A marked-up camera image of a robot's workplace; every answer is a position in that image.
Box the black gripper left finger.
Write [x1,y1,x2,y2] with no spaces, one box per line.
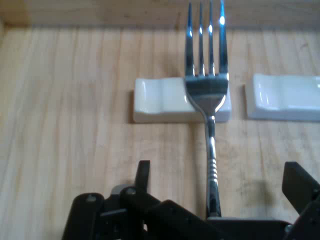
[61,159,226,240]

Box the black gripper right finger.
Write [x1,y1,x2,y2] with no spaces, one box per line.
[281,161,320,240]

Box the white ceramic cutlery rest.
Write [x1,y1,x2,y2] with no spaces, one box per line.
[132,77,232,124]
[244,73,320,123]

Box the silver metal fork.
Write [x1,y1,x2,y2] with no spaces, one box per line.
[183,0,230,218]

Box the light wooden drawer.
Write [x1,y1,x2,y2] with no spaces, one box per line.
[0,0,320,240]

